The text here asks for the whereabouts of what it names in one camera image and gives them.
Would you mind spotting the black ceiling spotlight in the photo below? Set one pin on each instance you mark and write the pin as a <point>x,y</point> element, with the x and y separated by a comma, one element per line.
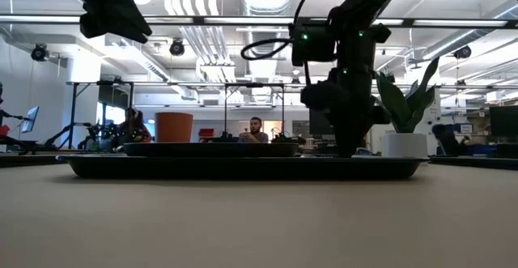
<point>462,52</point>
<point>177,48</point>
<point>40,52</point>

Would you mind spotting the person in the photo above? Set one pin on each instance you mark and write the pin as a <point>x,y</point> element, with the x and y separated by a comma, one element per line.
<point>254,132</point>
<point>135,130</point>
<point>445,140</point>

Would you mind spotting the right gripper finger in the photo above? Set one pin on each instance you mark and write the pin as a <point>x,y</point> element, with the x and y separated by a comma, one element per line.
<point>360,132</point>
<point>344,134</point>

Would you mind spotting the red box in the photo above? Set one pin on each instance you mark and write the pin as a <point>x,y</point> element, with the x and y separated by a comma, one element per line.
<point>206,133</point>

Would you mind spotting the black round plate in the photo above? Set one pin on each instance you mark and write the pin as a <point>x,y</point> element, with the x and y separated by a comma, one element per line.
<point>210,150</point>

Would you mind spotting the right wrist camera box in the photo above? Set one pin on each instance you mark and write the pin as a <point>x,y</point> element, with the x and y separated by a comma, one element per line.
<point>313,43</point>

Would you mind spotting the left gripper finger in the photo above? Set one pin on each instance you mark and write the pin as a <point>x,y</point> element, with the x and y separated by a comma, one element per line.
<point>99,26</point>
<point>133,27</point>

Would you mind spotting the white LED light strip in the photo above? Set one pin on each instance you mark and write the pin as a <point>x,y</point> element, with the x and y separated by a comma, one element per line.
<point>251,21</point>

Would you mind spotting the green plant in white pot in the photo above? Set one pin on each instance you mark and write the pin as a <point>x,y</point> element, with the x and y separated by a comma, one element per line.
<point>404,145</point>

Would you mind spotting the blue storage bins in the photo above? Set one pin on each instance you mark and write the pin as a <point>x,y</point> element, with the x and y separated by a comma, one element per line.
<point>479,148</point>

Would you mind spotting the red plastic cup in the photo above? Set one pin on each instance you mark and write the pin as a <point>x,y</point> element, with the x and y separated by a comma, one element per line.
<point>174,127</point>

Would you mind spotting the background black rig frame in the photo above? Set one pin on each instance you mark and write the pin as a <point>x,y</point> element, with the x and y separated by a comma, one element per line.
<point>73,114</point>

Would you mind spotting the tilted monitor on arm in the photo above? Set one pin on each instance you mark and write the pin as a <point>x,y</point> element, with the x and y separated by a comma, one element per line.
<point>30,119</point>

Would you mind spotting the black computer monitor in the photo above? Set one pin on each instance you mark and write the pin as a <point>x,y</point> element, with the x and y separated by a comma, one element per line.
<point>319,122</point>
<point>503,121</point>

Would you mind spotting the dark green plastic tray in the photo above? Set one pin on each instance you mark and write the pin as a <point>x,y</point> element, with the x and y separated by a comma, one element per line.
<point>243,168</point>

